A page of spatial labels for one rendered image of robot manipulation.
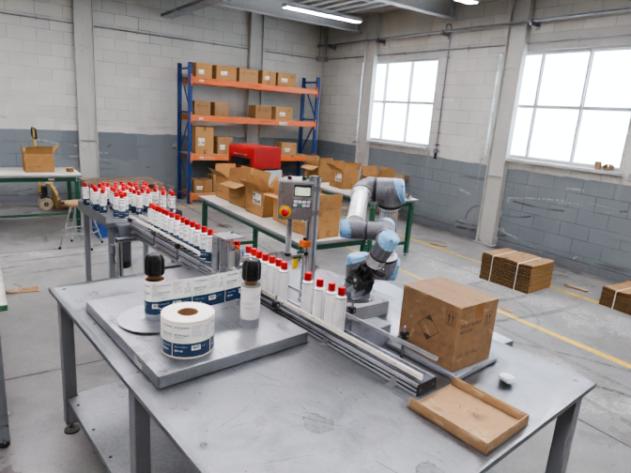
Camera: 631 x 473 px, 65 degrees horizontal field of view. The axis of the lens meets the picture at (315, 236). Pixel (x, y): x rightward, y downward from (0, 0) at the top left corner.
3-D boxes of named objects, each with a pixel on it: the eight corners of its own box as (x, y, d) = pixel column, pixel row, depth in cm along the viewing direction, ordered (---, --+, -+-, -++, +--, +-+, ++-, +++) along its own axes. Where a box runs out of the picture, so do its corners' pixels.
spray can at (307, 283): (298, 312, 230) (300, 271, 225) (306, 311, 234) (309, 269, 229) (304, 317, 227) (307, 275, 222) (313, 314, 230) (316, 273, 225)
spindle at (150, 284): (141, 315, 213) (139, 251, 206) (161, 311, 219) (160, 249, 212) (148, 322, 207) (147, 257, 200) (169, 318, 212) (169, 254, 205)
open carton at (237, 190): (217, 203, 530) (217, 168, 521) (252, 201, 558) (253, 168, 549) (235, 209, 502) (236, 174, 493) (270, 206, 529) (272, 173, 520)
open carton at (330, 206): (279, 231, 427) (281, 188, 418) (323, 225, 459) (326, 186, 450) (306, 241, 398) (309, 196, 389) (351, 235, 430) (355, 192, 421)
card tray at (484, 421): (407, 406, 170) (408, 396, 169) (451, 384, 187) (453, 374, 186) (485, 454, 149) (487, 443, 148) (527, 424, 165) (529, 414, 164)
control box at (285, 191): (276, 215, 246) (279, 176, 242) (310, 217, 248) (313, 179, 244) (277, 219, 237) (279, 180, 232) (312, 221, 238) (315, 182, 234)
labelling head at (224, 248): (210, 280, 265) (211, 234, 258) (231, 276, 273) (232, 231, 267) (223, 288, 255) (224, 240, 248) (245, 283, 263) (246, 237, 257)
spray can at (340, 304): (330, 330, 215) (333, 285, 210) (338, 328, 218) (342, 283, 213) (337, 334, 211) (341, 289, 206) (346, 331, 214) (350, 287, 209)
